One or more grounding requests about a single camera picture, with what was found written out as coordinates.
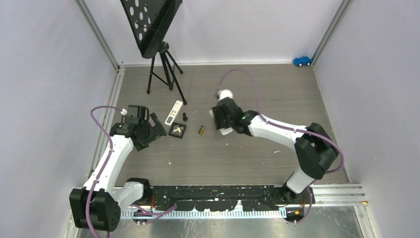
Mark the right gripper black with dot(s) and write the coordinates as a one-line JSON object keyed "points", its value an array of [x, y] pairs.
{"points": [[218, 115]]}

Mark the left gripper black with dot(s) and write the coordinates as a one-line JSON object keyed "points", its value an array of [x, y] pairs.
{"points": [[142, 144]]}

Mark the white remote with dark buttons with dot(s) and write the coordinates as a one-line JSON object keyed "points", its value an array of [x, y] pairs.
{"points": [[220, 122]]}

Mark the green yellow battery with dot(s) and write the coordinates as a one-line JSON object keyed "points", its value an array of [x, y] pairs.
{"points": [[201, 130]]}

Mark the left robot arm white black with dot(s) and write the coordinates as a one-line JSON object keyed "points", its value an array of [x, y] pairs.
{"points": [[97, 206]]}

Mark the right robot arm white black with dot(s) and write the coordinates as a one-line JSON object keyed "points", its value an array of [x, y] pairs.
{"points": [[314, 149]]}

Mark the long white remote control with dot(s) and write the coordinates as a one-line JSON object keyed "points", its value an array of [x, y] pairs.
{"points": [[173, 113]]}

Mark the black framed display box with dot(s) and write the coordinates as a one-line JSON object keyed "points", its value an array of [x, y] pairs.
{"points": [[174, 126]]}

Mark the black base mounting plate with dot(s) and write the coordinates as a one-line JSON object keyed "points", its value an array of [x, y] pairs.
{"points": [[217, 198]]}

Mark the blue toy car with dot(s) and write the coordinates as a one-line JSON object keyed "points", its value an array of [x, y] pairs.
{"points": [[302, 61]]}

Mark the black music stand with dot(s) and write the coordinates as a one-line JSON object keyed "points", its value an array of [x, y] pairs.
{"points": [[149, 21]]}

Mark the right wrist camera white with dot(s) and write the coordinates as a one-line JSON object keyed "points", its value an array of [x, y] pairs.
{"points": [[224, 93]]}

